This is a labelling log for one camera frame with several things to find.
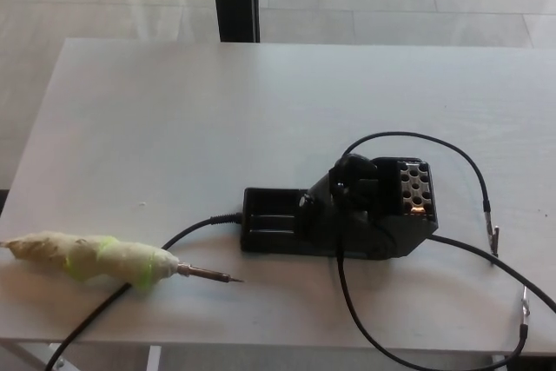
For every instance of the tape-wrapped soldering iron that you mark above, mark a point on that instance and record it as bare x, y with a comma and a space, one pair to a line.
108, 258

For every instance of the white table leg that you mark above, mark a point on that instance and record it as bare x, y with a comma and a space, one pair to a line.
154, 358

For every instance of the white table frame bracket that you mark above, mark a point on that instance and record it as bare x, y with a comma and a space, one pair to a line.
61, 362

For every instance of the black soldering iron stand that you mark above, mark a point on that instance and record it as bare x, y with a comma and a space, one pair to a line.
378, 232

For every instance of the black furniture piece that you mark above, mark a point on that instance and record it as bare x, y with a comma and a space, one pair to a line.
2, 201

